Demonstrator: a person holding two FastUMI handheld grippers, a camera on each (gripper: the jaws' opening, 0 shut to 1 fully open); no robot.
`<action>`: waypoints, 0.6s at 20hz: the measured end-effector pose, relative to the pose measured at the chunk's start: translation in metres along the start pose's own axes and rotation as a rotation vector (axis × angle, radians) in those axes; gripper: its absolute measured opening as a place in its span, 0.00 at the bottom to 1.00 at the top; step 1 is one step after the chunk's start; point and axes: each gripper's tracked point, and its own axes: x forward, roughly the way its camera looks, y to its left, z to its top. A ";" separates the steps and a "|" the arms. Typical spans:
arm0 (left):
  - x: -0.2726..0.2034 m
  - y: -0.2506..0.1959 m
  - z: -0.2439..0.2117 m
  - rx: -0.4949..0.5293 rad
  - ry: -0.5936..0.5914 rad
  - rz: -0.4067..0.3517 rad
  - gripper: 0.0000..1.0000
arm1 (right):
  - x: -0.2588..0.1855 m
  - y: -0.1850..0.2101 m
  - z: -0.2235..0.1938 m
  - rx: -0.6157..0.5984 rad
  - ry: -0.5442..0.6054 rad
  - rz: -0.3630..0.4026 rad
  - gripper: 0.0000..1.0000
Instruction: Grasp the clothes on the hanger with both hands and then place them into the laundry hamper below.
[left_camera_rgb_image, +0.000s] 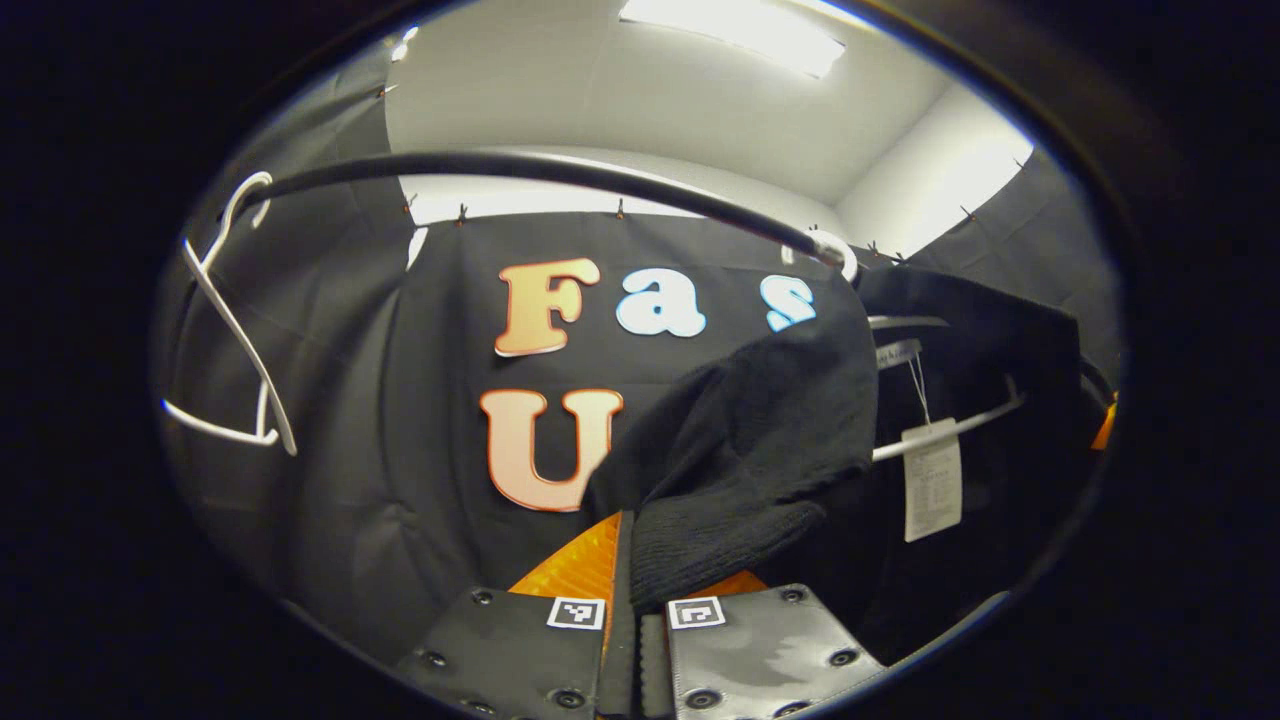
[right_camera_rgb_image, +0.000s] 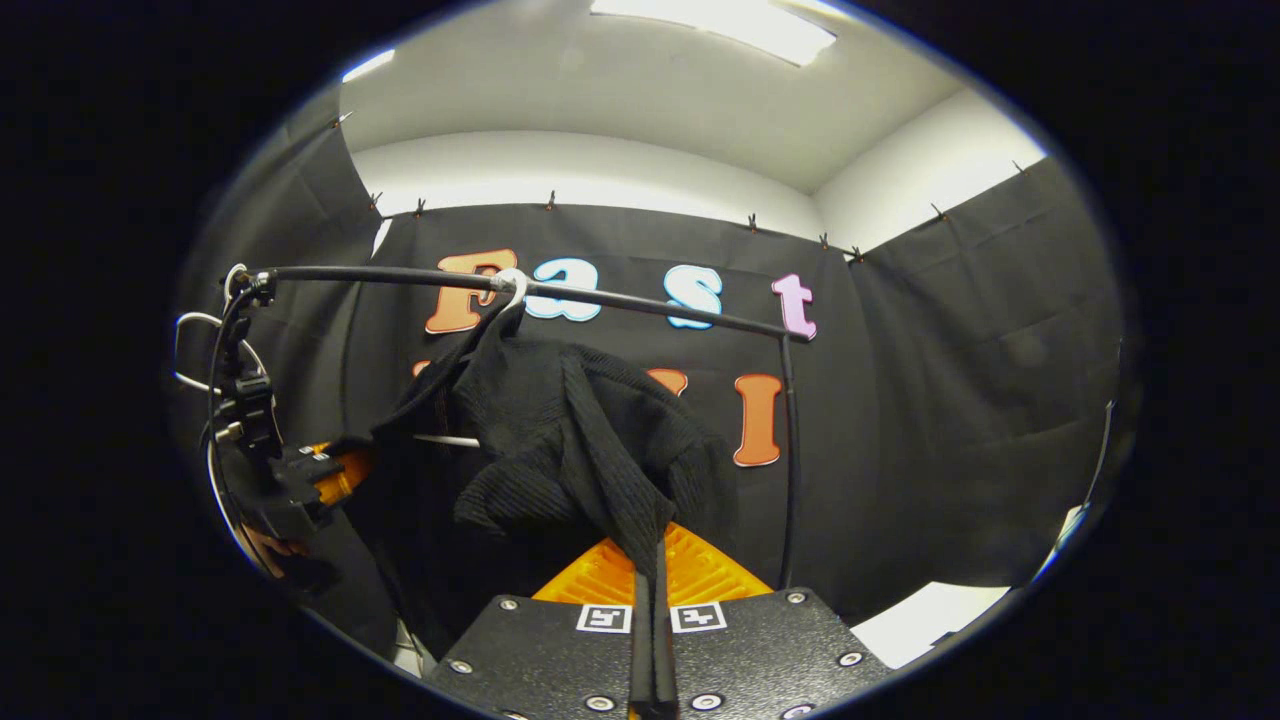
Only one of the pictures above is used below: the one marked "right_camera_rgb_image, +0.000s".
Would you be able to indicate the white clothes hanger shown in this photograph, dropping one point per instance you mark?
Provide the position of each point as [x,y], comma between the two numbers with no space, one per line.
[512,277]
[195,316]

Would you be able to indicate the black clothes rack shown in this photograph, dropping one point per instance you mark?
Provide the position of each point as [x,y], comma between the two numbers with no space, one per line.
[640,298]

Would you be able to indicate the black backdrop cloth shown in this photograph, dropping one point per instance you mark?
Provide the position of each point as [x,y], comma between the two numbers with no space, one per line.
[950,400]

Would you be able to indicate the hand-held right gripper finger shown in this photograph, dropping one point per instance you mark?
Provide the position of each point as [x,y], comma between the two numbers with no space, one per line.
[642,650]
[665,650]

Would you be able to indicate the row of small backdrop clips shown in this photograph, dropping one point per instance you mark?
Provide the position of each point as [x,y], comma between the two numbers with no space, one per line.
[550,201]

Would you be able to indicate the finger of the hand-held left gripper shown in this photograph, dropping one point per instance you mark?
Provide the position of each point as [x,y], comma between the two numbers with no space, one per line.
[345,478]

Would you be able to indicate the ceiling light panel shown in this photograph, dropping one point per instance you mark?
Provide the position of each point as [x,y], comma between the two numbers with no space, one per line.
[720,20]
[368,65]

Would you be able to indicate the white floor sheet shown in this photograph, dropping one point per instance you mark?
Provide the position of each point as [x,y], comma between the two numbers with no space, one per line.
[930,620]

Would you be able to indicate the black knit garment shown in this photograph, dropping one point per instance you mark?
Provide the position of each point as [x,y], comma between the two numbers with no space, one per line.
[560,440]

